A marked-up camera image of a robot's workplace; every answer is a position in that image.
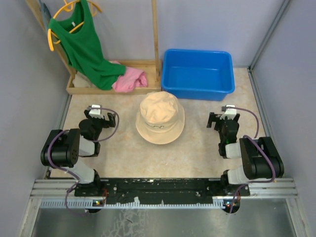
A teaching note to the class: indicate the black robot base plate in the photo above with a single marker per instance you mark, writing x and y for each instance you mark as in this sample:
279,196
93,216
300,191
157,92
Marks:
166,191

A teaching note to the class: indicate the pink crumpled garment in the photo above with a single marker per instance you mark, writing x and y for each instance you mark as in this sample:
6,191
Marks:
131,79

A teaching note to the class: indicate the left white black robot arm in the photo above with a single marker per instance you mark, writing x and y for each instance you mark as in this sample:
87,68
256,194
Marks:
64,149

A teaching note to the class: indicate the teal clothes hanger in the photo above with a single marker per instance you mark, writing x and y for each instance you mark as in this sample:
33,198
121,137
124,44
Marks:
46,16

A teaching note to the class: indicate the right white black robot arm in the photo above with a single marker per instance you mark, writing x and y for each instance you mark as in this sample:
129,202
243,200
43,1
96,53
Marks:
260,160

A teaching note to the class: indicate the beige bucket hat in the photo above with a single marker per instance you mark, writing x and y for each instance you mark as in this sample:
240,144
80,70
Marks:
160,118

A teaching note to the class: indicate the wooden clothes rack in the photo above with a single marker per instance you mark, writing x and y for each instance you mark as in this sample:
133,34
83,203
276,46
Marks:
152,68

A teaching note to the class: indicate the green tank top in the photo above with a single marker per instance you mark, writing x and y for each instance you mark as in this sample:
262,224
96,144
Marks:
82,47

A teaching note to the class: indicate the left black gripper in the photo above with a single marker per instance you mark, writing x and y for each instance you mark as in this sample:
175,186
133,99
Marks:
111,123

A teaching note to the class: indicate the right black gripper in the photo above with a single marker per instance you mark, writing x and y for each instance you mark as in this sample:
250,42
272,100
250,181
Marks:
215,117

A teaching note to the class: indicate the blue plastic bin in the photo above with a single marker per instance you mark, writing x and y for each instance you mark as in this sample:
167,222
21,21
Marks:
198,74

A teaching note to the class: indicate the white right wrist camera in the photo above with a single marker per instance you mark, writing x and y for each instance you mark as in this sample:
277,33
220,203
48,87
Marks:
229,112

